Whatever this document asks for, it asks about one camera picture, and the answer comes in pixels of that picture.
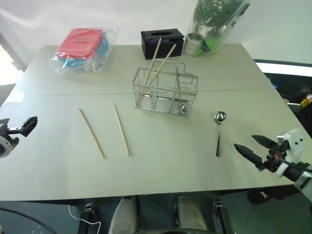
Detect bagged potted plant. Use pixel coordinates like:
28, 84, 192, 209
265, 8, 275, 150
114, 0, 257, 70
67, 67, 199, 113
183, 0, 252, 58

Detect black floor cable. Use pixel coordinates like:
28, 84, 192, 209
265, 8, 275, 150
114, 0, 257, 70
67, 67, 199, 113
0, 207, 60, 234

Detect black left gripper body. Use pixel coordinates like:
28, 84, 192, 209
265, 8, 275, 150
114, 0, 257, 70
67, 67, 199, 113
0, 118, 25, 150

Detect steel spoon with black handle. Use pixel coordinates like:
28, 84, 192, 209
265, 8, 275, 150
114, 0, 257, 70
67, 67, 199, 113
214, 111, 228, 157

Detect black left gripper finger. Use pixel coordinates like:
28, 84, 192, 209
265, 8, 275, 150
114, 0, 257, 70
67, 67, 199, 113
20, 116, 39, 137

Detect white plant pot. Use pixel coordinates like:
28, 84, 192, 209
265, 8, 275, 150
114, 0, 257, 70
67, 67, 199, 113
185, 32, 205, 55

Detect red lunch box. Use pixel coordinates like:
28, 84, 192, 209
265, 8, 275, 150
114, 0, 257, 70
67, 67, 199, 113
57, 28, 104, 60

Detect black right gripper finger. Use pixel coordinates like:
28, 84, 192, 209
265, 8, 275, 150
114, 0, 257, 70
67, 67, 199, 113
234, 143, 264, 166
252, 135, 278, 149

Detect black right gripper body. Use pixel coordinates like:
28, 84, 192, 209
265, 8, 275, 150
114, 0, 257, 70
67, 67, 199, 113
255, 140, 291, 174

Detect white floor cable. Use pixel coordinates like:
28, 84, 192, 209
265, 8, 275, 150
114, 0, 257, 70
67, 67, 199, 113
68, 204, 102, 234

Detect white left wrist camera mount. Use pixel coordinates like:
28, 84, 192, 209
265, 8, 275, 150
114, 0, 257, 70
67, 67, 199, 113
0, 135, 13, 158

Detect metal wire cutlery rack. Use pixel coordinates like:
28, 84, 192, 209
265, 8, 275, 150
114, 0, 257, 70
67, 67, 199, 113
132, 58, 199, 119

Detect wooden chopstick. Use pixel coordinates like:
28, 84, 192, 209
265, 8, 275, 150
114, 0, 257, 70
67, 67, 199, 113
78, 108, 106, 159
113, 102, 131, 156
143, 44, 177, 92
140, 37, 162, 96

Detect black tissue box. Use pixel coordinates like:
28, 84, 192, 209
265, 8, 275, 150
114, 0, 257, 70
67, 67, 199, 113
140, 28, 185, 60

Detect blue lunch box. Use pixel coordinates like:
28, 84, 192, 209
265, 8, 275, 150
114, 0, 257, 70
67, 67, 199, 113
59, 34, 110, 68

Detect bagged red blue lunchboxes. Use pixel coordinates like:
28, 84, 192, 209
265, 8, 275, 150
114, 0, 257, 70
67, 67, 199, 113
48, 26, 119, 78

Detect black table leg bracket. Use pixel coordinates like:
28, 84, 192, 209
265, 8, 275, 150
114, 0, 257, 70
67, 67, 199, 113
78, 201, 98, 234
211, 199, 235, 234

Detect green plastic tool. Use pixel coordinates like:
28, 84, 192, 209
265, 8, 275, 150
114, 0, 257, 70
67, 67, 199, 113
195, 36, 219, 57

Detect yellow and black object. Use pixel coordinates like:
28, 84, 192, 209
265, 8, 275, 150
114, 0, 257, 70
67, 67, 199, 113
300, 93, 312, 108

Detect beige rounded robot leg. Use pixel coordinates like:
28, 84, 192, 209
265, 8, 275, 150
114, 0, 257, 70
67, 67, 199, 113
108, 196, 141, 234
175, 196, 208, 234

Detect green leafy plant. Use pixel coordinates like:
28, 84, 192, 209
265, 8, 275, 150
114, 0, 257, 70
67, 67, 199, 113
192, 0, 244, 37

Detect black side desk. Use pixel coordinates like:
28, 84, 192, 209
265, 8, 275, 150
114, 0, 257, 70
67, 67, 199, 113
253, 58, 312, 137

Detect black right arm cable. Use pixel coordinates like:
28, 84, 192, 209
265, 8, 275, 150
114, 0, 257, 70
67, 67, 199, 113
280, 157, 312, 172

